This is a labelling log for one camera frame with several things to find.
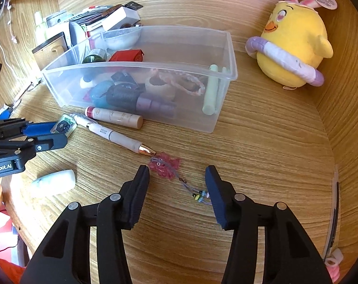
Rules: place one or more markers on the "stack of books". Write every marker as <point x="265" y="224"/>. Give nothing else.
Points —
<point x="93" y="14"/>

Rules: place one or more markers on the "blue and white plug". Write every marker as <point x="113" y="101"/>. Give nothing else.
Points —
<point x="4" y="113"/>

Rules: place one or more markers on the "white pen with gold tip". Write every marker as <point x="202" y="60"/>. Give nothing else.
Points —
<point x="119" y="137"/>

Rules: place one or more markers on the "purple tube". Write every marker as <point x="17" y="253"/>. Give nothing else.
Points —
<point x="155" y="106"/>

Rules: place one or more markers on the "white rectangular box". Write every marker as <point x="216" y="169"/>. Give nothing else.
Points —
<point x="119" y="17"/>

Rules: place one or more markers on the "white curved stand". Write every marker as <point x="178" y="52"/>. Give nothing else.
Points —
<point x="76" y="32"/>

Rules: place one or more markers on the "small black packet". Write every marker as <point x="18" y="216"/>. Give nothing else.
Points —
<point x="122" y="77"/>

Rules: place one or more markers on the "clear plastic storage bin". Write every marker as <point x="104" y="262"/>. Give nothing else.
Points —
<point x="196" y="118"/>

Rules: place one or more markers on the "black pouch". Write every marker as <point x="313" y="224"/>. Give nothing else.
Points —
<point x="122" y="96"/>

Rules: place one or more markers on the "white lotion bottle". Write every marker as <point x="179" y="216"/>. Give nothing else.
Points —
<point x="39" y="26"/>

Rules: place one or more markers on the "pink bead charm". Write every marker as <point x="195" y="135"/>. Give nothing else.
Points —
<point x="165" y="167"/>

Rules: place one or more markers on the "small green patterned packet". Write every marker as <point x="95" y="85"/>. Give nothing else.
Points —
<point x="65" y="124"/>

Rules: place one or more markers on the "brown round tin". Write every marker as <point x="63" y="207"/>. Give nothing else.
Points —
<point x="48" y="53"/>

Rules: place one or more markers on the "white bowl of marbles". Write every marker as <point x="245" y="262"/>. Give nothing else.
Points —
<point x="119" y="40"/>

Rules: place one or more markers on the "white squeeze bottle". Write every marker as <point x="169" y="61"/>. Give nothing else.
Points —
<point x="53" y="182"/>

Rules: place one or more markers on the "dark green round jar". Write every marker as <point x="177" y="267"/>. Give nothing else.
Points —
<point x="94" y="56"/>

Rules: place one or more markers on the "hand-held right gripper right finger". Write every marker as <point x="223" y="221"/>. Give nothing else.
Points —
<point x="217" y="198"/>

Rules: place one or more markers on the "white lace tape roll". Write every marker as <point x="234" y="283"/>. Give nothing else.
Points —
<point x="161" y="88"/>

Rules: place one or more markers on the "pale green tube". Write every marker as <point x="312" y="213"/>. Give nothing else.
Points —
<point x="210" y="94"/>

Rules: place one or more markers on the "yellow chick plush toy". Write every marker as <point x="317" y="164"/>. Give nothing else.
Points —
<point x="294" y="41"/>

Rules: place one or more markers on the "beige cosmetic tube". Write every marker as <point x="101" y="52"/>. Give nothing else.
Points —
<point x="119" y="118"/>

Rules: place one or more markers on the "pink and white clip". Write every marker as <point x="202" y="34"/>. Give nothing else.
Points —
<point x="334" y="272"/>

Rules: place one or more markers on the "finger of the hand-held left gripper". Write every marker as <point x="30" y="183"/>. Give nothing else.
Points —
<point x="48" y="143"/>
<point x="38" y="128"/>

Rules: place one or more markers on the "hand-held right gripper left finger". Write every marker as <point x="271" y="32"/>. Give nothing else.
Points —
<point x="137" y="195"/>

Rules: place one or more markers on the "small white jar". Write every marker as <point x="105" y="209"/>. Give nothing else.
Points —
<point x="85" y="81"/>

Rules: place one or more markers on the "red box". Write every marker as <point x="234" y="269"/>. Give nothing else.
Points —
<point x="124" y="56"/>

